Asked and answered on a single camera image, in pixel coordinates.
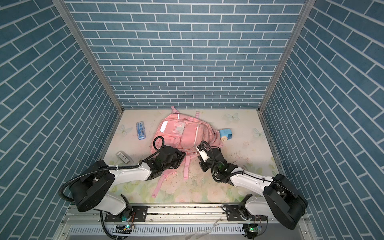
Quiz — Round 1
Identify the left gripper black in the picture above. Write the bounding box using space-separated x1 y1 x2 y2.
161 147 187 171

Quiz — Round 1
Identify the pink student backpack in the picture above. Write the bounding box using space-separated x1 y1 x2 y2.
155 107 224 180

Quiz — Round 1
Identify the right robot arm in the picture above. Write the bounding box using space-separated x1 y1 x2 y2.
196 143 308 230

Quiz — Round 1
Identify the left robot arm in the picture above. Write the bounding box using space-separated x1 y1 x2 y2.
69 146 186 222

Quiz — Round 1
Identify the blue clear pencil case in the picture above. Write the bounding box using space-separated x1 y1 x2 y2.
136 121 146 140

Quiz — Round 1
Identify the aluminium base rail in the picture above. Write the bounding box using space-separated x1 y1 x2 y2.
54 202 317 240

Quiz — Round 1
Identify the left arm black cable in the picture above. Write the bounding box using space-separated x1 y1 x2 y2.
58 136 166 240

